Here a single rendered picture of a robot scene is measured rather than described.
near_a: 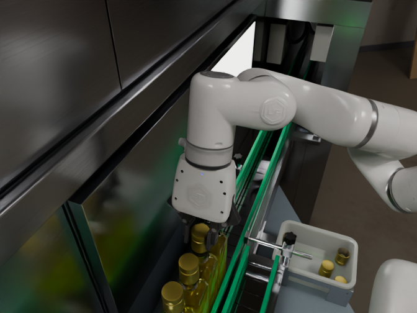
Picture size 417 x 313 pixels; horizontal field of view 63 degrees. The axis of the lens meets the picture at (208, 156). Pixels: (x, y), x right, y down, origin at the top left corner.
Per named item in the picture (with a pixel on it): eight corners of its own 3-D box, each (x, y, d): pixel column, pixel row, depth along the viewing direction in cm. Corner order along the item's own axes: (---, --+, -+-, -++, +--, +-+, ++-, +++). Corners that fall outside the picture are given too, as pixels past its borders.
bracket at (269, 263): (249, 265, 96) (251, 250, 92) (282, 276, 93) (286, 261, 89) (246, 276, 93) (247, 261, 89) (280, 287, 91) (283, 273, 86)
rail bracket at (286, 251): (244, 248, 92) (248, 218, 84) (308, 269, 87) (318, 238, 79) (241, 257, 90) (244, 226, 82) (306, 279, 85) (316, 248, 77)
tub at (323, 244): (279, 235, 112) (283, 217, 106) (350, 256, 105) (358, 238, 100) (266, 279, 99) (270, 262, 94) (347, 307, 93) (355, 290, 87)
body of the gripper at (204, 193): (169, 152, 53) (166, 212, 57) (232, 168, 50) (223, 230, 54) (189, 136, 59) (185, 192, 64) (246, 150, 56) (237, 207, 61)
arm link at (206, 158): (169, 141, 52) (169, 157, 53) (224, 154, 49) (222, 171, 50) (190, 127, 58) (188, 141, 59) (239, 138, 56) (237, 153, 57)
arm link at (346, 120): (361, 157, 54) (238, 130, 49) (324, 128, 66) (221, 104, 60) (386, 107, 51) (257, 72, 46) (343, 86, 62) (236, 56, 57)
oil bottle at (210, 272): (195, 295, 82) (193, 241, 69) (217, 304, 80) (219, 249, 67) (185, 317, 78) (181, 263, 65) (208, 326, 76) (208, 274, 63)
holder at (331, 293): (263, 231, 113) (265, 215, 108) (349, 257, 106) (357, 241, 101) (249, 274, 101) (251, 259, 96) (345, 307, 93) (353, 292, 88)
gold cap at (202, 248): (195, 235, 65) (195, 220, 62) (213, 241, 64) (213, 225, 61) (188, 249, 63) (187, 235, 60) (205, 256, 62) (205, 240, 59)
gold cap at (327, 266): (331, 269, 100) (334, 261, 97) (330, 280, 97) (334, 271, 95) (319, 266, 101) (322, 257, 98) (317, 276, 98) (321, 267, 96)
